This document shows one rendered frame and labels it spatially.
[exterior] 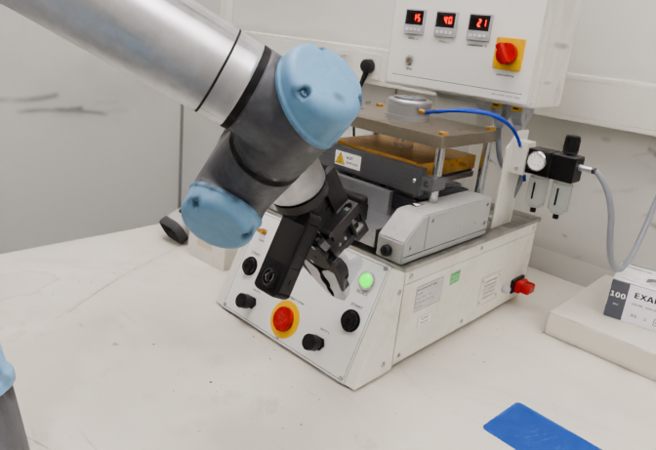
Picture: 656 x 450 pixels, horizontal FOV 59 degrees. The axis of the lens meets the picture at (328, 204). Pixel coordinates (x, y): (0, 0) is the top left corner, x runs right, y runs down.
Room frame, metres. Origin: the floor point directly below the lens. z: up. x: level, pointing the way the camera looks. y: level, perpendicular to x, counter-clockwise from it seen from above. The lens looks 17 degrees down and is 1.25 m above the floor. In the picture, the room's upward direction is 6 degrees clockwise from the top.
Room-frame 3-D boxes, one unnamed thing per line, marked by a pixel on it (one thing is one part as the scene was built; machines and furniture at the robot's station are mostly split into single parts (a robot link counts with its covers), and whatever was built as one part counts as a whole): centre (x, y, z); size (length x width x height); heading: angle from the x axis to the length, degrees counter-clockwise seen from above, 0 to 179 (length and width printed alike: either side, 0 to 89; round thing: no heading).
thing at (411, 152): (1.03, -0.13, 1.07); 0.22 x 0.17 x 0.10; 48
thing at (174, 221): (1.28, 0.29, 0.79); 0.20 x 0.08 x 0.08; 138
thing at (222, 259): (1.20, 0.19, 0.80); 0.19 x 0.13 x 0.09; 138
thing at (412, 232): (0.89, -0.18, 0.97); 0.26 x 0.05 x 0.07; 138
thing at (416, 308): (1.02, -0.13, 0.84); 0.53 x 0.37 x 0.17; 138
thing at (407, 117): (1.05, -0.16, 1.08); 0.31 x 0.24 x 0.13; 48
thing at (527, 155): (0.99, -0.38, 1.05); 0.15 x 0.05 x 0.15; 48
